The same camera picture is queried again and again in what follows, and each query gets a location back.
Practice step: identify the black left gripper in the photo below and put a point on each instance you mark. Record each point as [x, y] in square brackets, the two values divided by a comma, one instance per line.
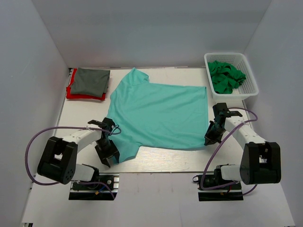
[113, 151]

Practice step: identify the folded red t shirt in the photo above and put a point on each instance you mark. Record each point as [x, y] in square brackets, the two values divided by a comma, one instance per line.
[69, 95]

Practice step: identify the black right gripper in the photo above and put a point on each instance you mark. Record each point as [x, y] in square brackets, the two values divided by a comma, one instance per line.
[210, 139]

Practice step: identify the teal t shirt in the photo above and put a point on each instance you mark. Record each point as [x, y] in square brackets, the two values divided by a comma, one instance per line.
[157, 115]

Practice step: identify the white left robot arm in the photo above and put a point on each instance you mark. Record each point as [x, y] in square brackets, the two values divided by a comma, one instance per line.
[59, 158]

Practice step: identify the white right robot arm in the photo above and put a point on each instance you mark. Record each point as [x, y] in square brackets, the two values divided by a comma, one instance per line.
[261, 160]

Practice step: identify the white plastic basket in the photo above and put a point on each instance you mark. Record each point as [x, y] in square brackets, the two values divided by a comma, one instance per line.
[239, 61]

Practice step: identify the crumpled green t shirt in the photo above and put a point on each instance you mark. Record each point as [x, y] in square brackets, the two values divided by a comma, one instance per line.
[225, 77]

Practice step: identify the folded grey t shirt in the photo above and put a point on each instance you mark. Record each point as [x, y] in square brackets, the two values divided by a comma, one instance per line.
[88, 82]

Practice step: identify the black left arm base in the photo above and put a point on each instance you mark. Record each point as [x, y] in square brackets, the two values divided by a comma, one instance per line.
[105, 190]

